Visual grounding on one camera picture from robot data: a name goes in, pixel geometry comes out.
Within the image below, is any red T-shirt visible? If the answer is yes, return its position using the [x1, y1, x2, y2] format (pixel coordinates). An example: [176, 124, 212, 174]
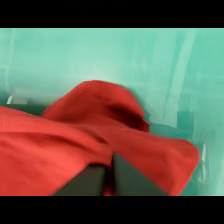
[0, 79, 201, 197]

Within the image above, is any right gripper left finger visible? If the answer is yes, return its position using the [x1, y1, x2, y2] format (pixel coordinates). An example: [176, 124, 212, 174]
[53, 164, 108, 197]

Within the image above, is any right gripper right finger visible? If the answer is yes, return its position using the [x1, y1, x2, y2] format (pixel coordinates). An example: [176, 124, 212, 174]
[112, 151, 168, 197]

